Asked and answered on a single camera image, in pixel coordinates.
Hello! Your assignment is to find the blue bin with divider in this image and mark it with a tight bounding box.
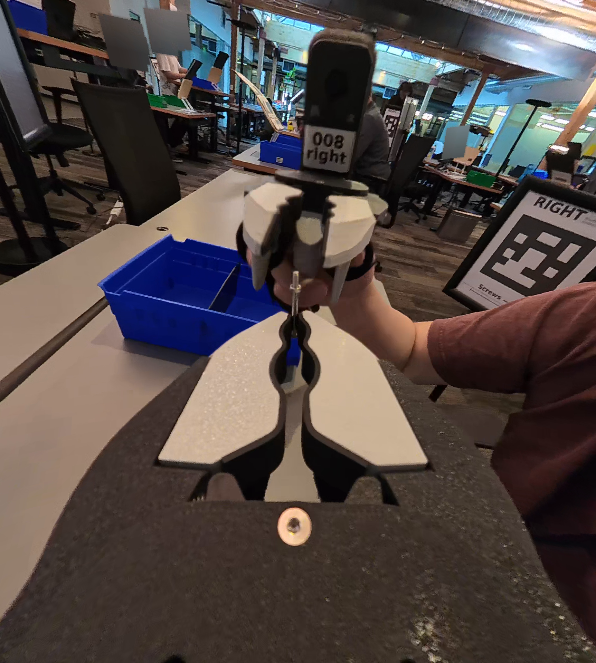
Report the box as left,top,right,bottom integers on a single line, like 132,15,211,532
97,234,303,367

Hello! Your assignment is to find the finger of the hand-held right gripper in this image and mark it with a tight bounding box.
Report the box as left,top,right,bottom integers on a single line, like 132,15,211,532
242,184,305,292
323,194,389,306

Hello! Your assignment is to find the black floor lamp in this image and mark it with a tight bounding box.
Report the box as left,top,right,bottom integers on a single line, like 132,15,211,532
494,97,552,177

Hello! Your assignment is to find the portrait display on stand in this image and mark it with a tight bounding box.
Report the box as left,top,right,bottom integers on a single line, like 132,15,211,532
0,0,81,231

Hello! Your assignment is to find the wooden instruction board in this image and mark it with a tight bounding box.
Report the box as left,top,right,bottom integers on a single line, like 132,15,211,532
236,70,285,133

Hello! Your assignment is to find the steel bolt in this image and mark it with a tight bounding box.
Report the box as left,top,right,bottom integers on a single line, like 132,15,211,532
288,270,302,344

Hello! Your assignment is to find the grey floor box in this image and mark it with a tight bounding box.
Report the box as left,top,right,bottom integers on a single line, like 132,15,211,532
437,207,480,243

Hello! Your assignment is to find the small blue storage bin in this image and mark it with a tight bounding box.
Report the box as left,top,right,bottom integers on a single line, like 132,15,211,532
8,0,48,35

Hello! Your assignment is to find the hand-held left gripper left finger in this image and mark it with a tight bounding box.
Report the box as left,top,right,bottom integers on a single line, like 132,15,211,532
157,311,296,502

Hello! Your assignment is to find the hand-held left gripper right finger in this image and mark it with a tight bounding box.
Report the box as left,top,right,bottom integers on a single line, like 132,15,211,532
298,310,429,503

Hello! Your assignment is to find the wooden office desk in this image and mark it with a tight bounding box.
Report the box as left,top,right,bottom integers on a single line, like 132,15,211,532
152,105,219,165
424,165,506,218

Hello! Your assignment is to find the blue plastic bin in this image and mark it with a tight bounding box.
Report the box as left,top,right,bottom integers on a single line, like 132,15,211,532
260,136,304,171

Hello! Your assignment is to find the black mesh office chair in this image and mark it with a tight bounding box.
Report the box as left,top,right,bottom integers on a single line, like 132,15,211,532
71,78,182,226

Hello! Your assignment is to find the person's right hand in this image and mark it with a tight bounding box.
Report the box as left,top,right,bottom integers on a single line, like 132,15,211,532
246,243,417,371

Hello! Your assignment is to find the person's right forearm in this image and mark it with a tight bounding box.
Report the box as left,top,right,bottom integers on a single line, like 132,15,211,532
399,317,451,386

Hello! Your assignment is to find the black monitor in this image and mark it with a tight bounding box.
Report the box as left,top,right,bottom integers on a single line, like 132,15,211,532
43,0,77,43

